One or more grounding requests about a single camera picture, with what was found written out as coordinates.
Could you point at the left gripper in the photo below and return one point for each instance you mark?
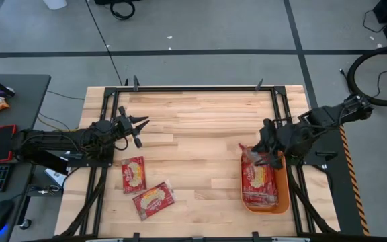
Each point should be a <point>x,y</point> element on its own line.
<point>125,126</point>

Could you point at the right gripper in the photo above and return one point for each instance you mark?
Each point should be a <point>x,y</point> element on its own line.
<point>270,138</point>

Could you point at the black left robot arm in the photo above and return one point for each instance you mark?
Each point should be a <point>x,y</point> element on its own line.
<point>52,141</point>

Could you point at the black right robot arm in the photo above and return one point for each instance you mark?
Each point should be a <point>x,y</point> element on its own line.
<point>321,121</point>

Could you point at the orange plastic basket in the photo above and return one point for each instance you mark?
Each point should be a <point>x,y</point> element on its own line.
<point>283,195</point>

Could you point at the black clamp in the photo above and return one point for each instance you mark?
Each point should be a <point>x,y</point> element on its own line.
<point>135,83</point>
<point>259,84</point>
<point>136,236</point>
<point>255,236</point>

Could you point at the black panel with hazard stripe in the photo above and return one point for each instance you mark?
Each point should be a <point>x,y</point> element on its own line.
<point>343,195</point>

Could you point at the black flat box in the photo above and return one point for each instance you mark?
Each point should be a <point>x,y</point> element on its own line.
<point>52,165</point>

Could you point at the black office desk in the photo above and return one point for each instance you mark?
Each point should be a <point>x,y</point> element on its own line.
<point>29,101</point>

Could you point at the red smartphone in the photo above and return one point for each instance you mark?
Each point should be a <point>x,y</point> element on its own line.
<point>2,144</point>

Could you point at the black caster wheel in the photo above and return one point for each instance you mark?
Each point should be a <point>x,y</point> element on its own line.
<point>25,224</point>

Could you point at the black aluminium table frame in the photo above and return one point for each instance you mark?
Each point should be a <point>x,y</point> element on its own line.
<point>197,89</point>

